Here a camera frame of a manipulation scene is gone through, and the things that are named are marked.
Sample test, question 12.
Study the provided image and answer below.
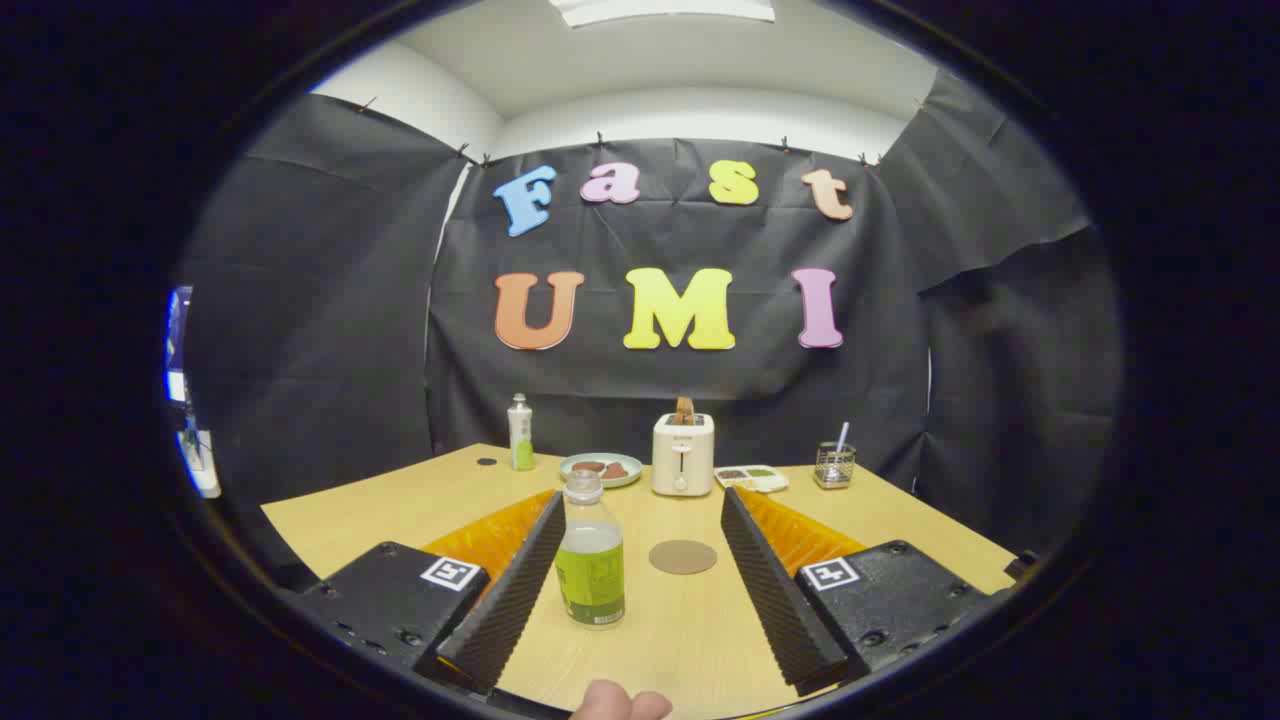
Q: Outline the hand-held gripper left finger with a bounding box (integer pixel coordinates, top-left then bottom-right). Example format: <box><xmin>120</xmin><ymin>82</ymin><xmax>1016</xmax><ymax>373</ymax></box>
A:
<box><xmin>290</xmin><ymin>488</ymin><xmax>567</xmax><ymax>696</ymax></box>

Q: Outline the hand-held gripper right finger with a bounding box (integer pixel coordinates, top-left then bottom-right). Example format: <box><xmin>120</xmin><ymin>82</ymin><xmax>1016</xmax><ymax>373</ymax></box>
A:
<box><xmin>720</xmin><ymin>486</ymin><xmax>1001</xmax><ymax>698</ymax></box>

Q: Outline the clear juice bottle green label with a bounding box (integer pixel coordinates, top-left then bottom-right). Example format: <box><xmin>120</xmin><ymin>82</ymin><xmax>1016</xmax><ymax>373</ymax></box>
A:
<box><xmin>555</xmin><ymin>470</ymin><xmax>627</xmax><ymax>629</ymax></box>

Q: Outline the round brown cork coaster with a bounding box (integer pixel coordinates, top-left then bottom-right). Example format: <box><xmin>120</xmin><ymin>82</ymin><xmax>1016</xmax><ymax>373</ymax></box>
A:
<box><xmin>648</xmin><ymin>540</ymin><xmax>718</xmax><ymax>576</ymax></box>

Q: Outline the small white green bottle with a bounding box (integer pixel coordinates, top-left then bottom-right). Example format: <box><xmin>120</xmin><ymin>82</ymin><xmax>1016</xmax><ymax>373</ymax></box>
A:
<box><xmin>507</xmin><ymin>393</ymin><xmax>536</xmax><ymax>472</ymax></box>

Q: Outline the wooden table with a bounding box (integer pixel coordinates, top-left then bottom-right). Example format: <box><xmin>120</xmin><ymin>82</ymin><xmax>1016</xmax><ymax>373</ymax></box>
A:
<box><xmin>262</xmin><ymin>443</ymin><xmax>1019</xmax><ymax>720</ymax></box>

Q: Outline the white divided dish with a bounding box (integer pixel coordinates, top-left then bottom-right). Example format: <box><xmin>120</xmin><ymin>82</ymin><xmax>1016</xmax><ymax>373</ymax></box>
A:
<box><xmin>714</xmin><ymin>464</ymin><xmax>790</xmax><ymax>494</ymax></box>

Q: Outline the pale green plate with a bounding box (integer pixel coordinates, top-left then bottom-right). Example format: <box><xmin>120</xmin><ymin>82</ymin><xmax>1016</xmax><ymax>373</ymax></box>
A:
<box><xmin>559</xmin><ymin>452</ymin><xmax>644</xmax><ymax>489</ymax></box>

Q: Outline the cream toaster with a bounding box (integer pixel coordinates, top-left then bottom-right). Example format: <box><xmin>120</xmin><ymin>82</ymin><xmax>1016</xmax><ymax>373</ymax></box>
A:
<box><xmin>651</xmin><ymin>412</ymin><xmax>716</xmax><ymax>498</ymax></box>

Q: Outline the black backdrop cloth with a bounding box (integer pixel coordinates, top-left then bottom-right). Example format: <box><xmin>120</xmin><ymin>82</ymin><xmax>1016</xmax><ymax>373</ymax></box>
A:
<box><xmin>185</xmin><ymin>70</ymin><xmax>1121</xmax><ymax>561</ymax></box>

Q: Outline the blue-lit screen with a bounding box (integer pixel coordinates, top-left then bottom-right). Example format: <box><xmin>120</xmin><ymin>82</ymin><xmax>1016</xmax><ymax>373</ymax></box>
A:
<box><xmin>165</xmin><ymin>285</ymin><xmax>193</xmax><ymax>406</ymax></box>

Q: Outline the ceiling light panel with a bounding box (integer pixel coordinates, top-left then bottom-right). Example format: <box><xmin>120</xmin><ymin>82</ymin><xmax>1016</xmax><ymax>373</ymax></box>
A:
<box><xmin>548</xmin><ymin>0</ymin><xmax>777</xmax><ymax>28</ymax></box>

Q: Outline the wire mesh holder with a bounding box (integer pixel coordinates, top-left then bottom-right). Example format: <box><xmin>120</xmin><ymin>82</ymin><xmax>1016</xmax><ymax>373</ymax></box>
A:
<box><xmin>813</xmin><ymin>441</ymin><xmax>857</xmax><ymax>490</ymax></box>

